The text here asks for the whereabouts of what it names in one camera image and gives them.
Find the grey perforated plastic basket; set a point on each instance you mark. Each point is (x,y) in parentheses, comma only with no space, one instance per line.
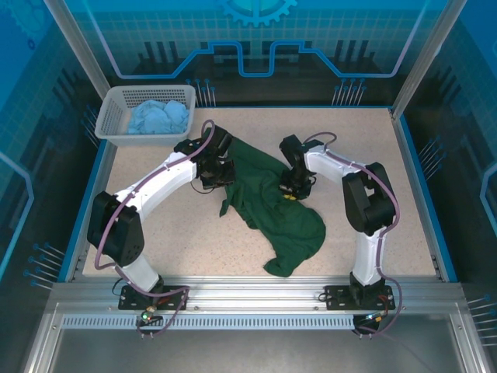
(110,124)

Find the aluminium frame beam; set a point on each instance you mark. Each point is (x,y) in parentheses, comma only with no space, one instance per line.
(252,291)

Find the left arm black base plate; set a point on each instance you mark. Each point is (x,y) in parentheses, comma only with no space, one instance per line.
(171,297)

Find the light blue t-shirt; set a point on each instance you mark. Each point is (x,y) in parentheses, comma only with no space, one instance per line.
(159,116)

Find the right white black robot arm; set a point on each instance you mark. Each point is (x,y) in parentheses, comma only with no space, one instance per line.
(367,252)

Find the aluminium side rail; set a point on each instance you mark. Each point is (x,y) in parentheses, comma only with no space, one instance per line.
(427,233)
(100,175)

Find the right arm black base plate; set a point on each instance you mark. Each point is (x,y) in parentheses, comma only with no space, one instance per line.
(338,297)

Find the grey metal shelf panel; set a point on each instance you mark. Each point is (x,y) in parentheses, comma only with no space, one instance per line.
(252,349)

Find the aluminium frame post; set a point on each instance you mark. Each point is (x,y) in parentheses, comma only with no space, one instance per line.
(74,42)
(433,46)

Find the dark green t-shirt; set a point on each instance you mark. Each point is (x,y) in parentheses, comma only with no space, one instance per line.
(295,233)

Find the small green-lit connector board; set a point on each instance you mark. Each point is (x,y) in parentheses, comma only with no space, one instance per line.
(148,315)
(374,316)

